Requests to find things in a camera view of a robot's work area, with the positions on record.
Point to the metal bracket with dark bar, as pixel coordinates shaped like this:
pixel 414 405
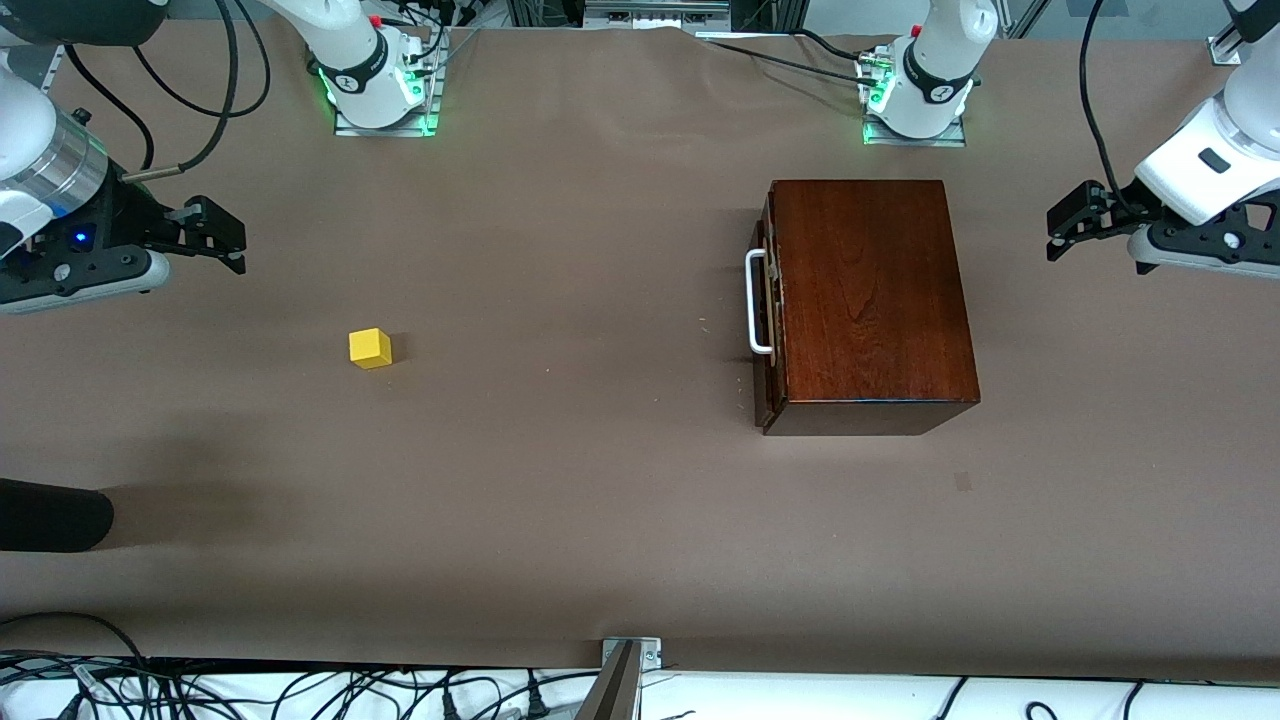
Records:
pixel 630 655

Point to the aluminium frame rack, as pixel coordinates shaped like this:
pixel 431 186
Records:
pixel 655 12

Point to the black rounded cylinder object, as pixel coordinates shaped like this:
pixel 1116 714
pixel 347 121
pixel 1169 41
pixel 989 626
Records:
pixel 50 515

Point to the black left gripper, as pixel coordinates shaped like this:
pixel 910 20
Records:
pixel 1112 207

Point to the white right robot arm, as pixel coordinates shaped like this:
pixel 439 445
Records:
pixel 350 50

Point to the metal corner bracket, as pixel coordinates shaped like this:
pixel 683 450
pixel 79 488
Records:
pixel 1222 50

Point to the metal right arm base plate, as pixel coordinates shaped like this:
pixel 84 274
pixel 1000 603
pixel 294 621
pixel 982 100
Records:
pixel 385 125

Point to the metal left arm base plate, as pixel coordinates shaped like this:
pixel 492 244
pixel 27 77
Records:
pixel 915 140

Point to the yellow cube block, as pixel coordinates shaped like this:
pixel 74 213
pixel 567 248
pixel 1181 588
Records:
pixel 369 348

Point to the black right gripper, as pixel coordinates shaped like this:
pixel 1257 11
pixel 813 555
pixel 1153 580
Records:
pixel 132 222

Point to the dark brown wooden cabinet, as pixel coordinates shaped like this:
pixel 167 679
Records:
pixel 870 300

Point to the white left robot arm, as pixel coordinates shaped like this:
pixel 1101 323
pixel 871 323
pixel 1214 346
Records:
pixel 940 50

